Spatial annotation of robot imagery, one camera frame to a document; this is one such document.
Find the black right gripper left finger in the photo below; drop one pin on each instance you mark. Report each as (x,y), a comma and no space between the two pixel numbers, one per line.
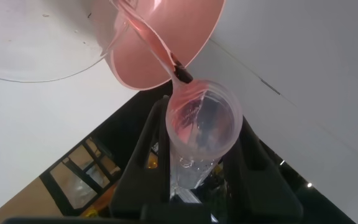
(148,174)

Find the pink plastic bowl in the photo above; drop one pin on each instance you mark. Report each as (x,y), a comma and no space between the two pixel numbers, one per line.
(185,34)

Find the clear glass beaker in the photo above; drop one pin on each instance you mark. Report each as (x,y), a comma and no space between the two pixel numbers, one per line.
(42,40)

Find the test tube with red pigment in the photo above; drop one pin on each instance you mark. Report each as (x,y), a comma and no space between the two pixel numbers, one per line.
(204,124)

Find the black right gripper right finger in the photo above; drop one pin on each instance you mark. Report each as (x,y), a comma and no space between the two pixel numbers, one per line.
(256,186)

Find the black metal frame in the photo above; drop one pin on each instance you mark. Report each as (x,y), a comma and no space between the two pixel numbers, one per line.
(73,174)

